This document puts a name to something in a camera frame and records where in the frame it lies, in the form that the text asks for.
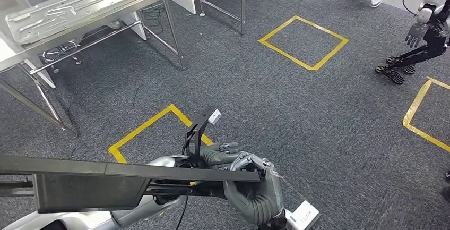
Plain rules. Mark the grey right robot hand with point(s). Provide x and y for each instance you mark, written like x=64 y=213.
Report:
x=276 y=186

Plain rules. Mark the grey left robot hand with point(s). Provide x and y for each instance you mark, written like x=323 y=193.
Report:
x=218 y=156

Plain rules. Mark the black plastic plate bracket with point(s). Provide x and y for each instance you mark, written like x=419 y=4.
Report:
x=88 y=193

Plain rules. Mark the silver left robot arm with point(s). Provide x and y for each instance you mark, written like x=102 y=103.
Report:
x=140 y=210

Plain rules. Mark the stamped sheet metal panel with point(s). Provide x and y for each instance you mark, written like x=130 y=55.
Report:
x=88 y=3

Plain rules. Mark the black silver humanoid robot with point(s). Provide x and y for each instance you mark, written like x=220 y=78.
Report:
x=436 y=38

